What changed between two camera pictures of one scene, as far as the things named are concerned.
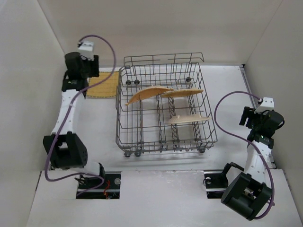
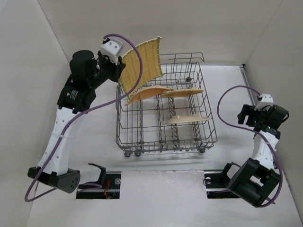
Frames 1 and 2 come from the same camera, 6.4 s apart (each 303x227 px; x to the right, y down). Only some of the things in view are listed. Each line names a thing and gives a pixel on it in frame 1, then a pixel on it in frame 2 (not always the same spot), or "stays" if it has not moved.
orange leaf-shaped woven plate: [147, 92] stays
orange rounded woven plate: [181, 92] stays
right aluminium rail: [271, 156] stays
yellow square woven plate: [108, 89] to [151, 68]
